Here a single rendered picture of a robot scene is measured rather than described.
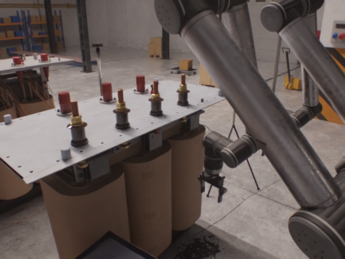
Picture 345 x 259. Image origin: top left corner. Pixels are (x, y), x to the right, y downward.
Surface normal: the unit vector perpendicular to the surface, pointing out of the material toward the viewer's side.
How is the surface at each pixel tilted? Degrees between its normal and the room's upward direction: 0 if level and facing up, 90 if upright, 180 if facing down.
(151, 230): 90
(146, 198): 90
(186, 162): 90
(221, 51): 65
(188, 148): 90
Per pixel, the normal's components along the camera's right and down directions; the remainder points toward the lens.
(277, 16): -0.76, 0.51
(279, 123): -0.06, -0.11
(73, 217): -0.15, 0.37
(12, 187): 0.60, 0.30
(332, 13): -0.63, 0.29
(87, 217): 0.34, 0.36
